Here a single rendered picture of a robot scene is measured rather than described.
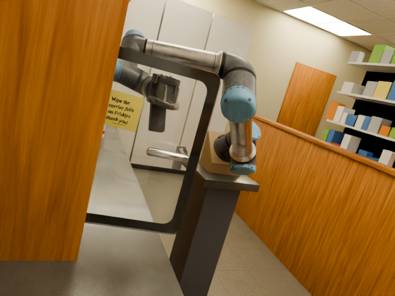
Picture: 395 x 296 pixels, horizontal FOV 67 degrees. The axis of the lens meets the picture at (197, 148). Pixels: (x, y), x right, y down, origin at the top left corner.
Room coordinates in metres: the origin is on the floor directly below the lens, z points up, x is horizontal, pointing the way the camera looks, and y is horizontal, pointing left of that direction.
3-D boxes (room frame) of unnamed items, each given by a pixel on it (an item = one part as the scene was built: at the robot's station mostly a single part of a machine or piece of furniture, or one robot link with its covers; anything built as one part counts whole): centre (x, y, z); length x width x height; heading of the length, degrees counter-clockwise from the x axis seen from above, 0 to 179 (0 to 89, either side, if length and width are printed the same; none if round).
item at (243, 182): (1.53, -0.15, 0.92); 0.32 x 0.32 x 0.04; 27
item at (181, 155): (0.63, 0.06, 1.20); 0.10 x 0.05 x 0.03; 104
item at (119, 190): (0.64, 0.14, 1.19); 0.30 x 0.01 x 0.40; 104
